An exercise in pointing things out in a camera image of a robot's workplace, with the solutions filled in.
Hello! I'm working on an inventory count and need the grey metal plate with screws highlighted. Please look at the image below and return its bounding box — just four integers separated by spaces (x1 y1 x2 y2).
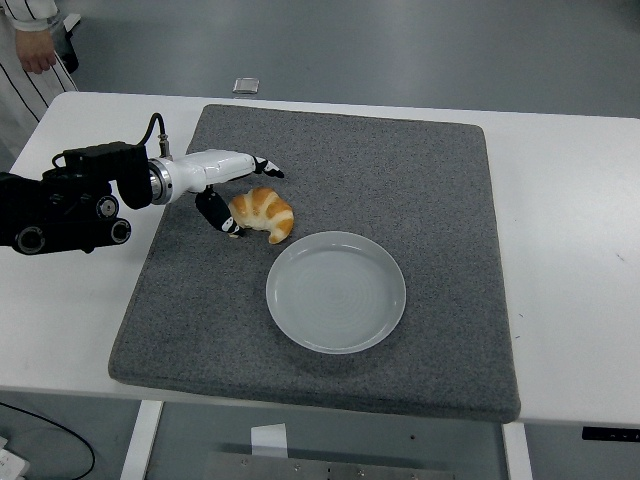
203 452 456 480

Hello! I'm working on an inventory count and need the grey fabric mat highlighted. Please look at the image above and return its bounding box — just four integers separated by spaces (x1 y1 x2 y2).
107 103 522 425

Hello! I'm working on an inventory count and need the thin black cable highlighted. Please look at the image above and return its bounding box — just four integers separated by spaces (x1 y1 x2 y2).
0 402 96 480

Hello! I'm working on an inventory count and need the white tape strip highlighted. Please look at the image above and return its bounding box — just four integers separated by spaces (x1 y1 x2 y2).
249 423 289 457

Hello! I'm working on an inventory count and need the croissant bread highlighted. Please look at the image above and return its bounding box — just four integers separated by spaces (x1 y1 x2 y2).
227 186 295 245

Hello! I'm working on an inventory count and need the black table control panel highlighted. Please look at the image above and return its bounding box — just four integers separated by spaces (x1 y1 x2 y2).
581 425 640 442

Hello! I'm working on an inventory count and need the white power strip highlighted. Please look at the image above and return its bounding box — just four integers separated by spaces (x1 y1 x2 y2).
0 436 30 479

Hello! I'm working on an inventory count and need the round grey plate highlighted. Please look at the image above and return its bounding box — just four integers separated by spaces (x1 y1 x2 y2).
265 230 407 355

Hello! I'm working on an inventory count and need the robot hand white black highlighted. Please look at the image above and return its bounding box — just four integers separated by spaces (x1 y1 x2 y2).
167 148 286 239

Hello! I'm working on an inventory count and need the white table leg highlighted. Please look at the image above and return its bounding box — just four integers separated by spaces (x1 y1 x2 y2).
501 422 534 480
119 399 164 480

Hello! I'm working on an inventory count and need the black equipment base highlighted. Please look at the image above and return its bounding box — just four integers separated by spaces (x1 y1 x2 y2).
59 13 82 72

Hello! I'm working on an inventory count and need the person's hand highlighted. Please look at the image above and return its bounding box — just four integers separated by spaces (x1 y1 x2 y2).
17 27 59 75

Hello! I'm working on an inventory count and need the person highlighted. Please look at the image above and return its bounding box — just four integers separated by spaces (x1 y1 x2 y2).
0 0 80 151

